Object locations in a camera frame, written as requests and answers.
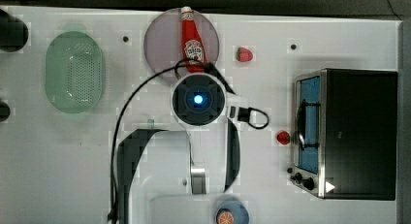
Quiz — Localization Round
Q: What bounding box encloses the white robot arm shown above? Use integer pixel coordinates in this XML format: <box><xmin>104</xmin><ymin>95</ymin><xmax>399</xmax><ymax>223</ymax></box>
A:
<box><xmin>116</xmin><ymin>73</ymin><xmax>240</xmax><ymax>224</ymax></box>

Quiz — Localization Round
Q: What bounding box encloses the black steel toaster oven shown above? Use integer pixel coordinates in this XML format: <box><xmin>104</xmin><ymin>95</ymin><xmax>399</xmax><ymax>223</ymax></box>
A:
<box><xmin>288</xmin><ymin>68</ymin><xmax>398</xmax><ymax>201</ymax></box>

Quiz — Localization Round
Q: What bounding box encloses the red plush ketchup bottle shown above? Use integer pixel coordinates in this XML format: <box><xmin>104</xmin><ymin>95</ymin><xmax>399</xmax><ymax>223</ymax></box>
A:
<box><xmin>180</xmin><ymin>7</ymin><xmax>207</xmax><ymax>73</ymax></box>

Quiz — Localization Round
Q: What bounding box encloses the light red plush strawberry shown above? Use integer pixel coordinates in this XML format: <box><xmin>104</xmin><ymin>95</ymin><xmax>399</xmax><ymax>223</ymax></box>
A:
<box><xmin>236</xmin><ymin>47</ymin><xmax>253</xmax><ymax>62</ymax></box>

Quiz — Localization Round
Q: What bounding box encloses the grey round plate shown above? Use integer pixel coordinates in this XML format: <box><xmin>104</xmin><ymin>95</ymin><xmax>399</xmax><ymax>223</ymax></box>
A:
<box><xmin>143</xmin><ymin>8</ymin><xmax>220</xmax><ymax>74</ymax></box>

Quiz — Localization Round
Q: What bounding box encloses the dark red plush strawberry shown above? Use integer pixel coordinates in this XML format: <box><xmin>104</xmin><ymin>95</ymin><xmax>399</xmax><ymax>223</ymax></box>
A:
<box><xmin>276</xmin><ymin>131</ymin><xmax>290</xmax><ymax>144</ymax></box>

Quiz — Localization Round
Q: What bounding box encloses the blue bowl with orange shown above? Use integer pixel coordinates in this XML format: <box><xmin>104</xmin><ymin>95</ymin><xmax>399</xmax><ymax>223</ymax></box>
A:
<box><xmin>215</xmin><ymin>201</ymin><xmax>250</xmax><ymax>224</ymax></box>

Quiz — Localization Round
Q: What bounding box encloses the green perforated colander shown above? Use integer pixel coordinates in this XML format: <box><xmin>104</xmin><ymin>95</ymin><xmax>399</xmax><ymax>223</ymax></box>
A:
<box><xmin>46</xmin><ymin>31</ymin><xmax>106</xmax><ymax>113</ymax></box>

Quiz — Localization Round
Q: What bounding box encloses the black cylinder at table edge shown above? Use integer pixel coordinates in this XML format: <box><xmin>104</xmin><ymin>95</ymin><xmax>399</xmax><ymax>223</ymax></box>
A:
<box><xmin>0</xmin><ymin>10</ymin><xmax>28</xmax><ymax>52</ymax></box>

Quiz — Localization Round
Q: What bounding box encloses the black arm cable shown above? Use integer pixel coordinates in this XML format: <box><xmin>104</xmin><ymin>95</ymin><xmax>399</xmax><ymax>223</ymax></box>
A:
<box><xmin>107</xmin><ymin>58</ymin><xmax>237</xmax><ymax>224</ymax></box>

